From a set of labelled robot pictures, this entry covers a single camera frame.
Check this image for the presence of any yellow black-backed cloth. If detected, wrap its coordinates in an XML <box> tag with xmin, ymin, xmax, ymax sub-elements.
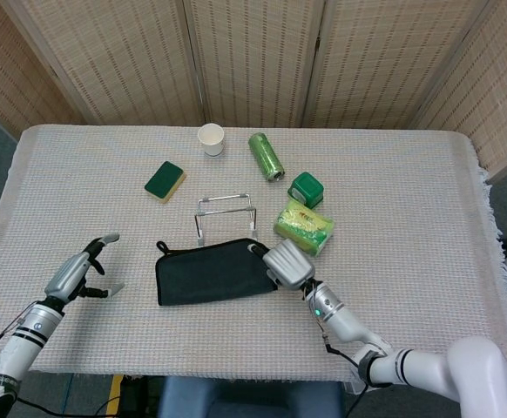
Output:
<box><xmin>155</xmin><ymin>237</ymin><xmax>281</xmax><ymax>307</ymax></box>

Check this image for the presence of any bamboo folding screen panel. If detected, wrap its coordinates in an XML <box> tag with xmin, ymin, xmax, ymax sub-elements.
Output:
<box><xmin>0</xmin><ymin>0</ymin><xmax>85</xmax><ymax>125</ymax></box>
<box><xmin>303</xmin><ymin>0</ymin><xmax>494</xmax><ymax>131</ymax></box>
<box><xmin>182</xmin><ymin>0</ymin><xmax>327</xmax><ymax>128</ymax></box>
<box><xmin>0</xmin><ymin>0</ymin><xmax>205</xmax><ymax>127</ymax></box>
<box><xmin>414</xmin><ymin>0</ymin><xmax>507</xmax><ymax>184</ymax></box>

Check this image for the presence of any black floor cable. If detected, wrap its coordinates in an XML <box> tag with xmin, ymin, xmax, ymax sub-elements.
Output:
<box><xmin>17</xmin><ymin>394</ymin><xmax>122</xmax><ymax>418</ymax></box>

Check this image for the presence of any metal wire rack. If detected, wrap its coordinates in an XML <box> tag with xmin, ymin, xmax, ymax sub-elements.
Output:
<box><xmin>193</xmin><ymin>193</ymin><xmax>259</xmax><ymax>250</ymax></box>

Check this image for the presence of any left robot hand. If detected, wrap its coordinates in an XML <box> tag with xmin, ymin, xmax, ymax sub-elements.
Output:
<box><xmin>44</xmin><ymin>233</ymin><xmax>126</xmax><ymax>306</ymax></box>

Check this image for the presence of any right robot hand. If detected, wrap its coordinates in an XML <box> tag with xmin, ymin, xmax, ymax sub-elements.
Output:
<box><xmin>247</xmin><ymin>240</ymin><xmax>317</xmax><ymax>292</ymax></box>

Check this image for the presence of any green and yellow sponge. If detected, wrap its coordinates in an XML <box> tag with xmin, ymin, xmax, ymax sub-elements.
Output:
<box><xmin>144</xmin><ymin>160</ymin><xmax>188</xmax><ymax>205</ymax></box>

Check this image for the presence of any green square plastic container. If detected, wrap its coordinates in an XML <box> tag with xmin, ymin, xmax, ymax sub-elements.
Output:
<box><xmin>287</xmin><ymin>171</ymin><xmax>325</xmax><ymax>209</ymax></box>

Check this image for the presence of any white paper cup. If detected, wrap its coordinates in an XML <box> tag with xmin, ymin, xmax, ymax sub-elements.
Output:
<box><xmin>197</xmin><ymin>123</ymin><xmax>226</xmax><ymax>158</ymax></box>

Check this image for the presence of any green drink can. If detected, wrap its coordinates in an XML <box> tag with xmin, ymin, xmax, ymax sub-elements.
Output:
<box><xmin>247</xmin><ymin>131</ymin><xmax>287</xmax><ymax>183</ymax></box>

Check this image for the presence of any yellow-green snack packet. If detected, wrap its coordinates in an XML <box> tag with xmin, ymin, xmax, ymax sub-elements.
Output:
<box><xmin>273</xmin><ymin>199</ymin><xmax>336</xmax><ymax>258</ymax></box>

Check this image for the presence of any white woven tablecloth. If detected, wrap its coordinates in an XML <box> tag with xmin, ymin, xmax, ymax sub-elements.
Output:
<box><xmin>0</xmin><ymin>124</ymin><xmax>507</xmax><ymax>388</ymax></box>

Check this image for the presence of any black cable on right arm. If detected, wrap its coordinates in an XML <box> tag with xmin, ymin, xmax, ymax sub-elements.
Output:
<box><xmin>321</xmin><ymin>324</ymin><xmax>370</xmax><ymax>418</ymax></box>

